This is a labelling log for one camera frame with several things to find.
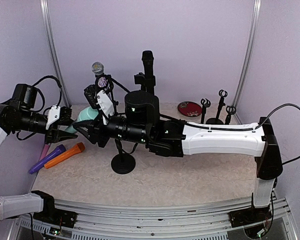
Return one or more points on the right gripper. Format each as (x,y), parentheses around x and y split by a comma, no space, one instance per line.
(94,129)

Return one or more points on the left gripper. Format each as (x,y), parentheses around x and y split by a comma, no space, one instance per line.
(55,135)

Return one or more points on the teal head microphone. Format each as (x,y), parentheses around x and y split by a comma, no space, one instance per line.
(86,114)

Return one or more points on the purple microphone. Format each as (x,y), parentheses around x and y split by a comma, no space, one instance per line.
(39,165)

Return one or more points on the pink microphone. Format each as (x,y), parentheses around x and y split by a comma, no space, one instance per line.
(44,151)

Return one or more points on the black tall round-base stand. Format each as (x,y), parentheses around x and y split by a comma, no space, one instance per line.
(140,80)

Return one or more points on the black microphone orange end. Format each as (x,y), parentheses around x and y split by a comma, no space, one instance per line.
(148,63)

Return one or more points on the black short stand purple mic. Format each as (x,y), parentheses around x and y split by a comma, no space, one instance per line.
(205,103)

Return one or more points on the black short stand orange mic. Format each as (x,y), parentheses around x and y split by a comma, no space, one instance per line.
(231,110)

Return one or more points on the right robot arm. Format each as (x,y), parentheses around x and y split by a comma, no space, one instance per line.
(169,137)

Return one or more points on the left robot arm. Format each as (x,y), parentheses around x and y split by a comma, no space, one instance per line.
(17,114)

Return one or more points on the black tripod microphone stand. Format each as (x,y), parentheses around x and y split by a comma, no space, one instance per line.
(109,90)

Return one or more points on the rhinestone silver-head microphone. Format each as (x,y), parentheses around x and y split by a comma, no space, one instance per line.
(100,78)

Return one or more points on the red floral plate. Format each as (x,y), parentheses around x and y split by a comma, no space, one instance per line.
(189,109)

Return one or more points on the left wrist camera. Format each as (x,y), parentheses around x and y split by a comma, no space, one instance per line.
(53,116)

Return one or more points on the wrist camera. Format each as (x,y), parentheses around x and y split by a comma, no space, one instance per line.
(53,116)
(99,100)

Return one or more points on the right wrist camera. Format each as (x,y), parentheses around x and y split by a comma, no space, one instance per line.
(99,100)

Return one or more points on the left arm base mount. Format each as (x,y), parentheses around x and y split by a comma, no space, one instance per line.
(62,218)

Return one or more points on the left aluminium corner post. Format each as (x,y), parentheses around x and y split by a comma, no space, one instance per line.
(44,5)

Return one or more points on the aluminium corner post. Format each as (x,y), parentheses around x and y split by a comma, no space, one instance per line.
(44,5)
(248,52)

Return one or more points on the aluminium front rail frame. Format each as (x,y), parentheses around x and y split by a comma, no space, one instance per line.
(209,221)

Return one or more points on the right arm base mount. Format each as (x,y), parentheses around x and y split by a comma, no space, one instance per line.
(249,216)

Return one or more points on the right aluminium corner post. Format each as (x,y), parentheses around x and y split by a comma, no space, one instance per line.
(248,52)

